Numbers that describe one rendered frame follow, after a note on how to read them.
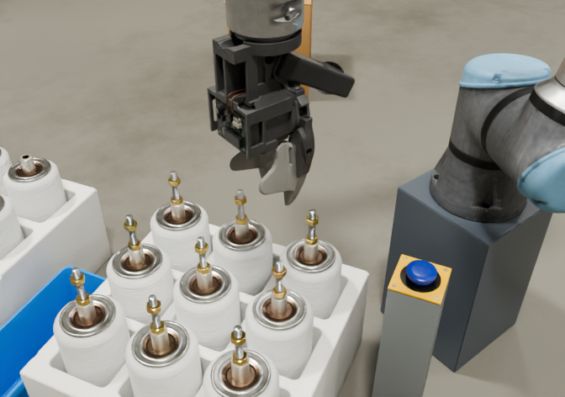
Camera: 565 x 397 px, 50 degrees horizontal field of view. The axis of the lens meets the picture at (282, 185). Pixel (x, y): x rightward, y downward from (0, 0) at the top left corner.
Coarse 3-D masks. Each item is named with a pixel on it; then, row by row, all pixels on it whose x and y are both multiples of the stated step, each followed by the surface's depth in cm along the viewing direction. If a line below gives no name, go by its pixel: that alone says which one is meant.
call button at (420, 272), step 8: (408, 264) 81; (416, 264) 81; (424, 264) 81; (432, 264) 81; (408, 272) 80; (416, 272) 80; (424, 272) 80; (432, 272) 80; (416, 280) 79; (424, 280) 79; (432, 280) 79
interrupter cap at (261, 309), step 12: (264, 300) 86; (288, 300) 86; (300, 300) 86; (252, 312) 85; (264, 312) 85; (288, 312) 85; (300, 312) 85; (264, 324) 83; (276, 324) 83; (288, 324) 83
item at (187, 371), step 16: (192, 336) 82; (128, 352) 80; (192, 352) 80; (128, 368) 80; (144, 368) 78; (160, 368) 77; (176, 368) 78; (192, 368) 80; (144, 384) 78; (160, 384) 78; (176, 384) 79; (192, 384) 81
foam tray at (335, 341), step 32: (352, 288) 98; (128, 320) 93; (320, 320) 93; (352, 320) 97; (320, 352) 88; (352, 352) 105; (32, 384) 86; (64, 384) 84; (128, 384) 86; (288, 384) 84; (320, 384) 86
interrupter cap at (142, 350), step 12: (168, 324) 83; (144, 336) 81; (168, 336) 82; (180, 336) 81; (132, 348) 79; (144, 348) 80; (168, 348) 80; (180, 348) 80; (144, 360) 78; (156, 360) 78; (168, 360) 78
